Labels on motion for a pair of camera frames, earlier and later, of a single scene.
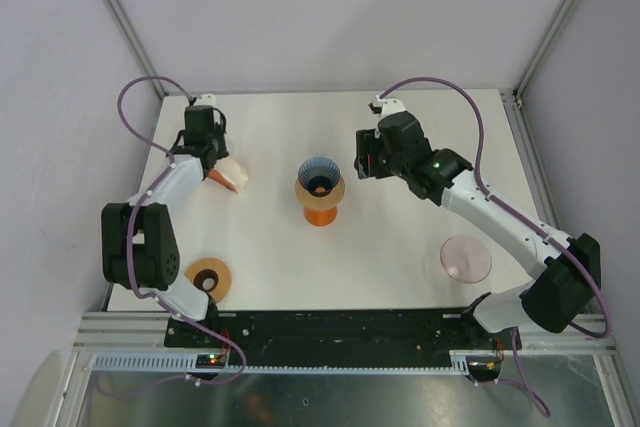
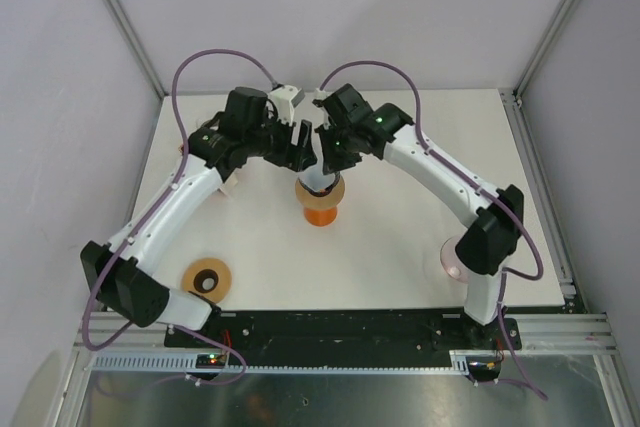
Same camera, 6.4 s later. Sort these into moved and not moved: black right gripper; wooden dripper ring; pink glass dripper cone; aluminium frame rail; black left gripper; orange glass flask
Moved: black left gripper; black right gripper
Not moved: aluminium frame rail; orange glass flask; wooden dripper ring; pink glass dripper cone
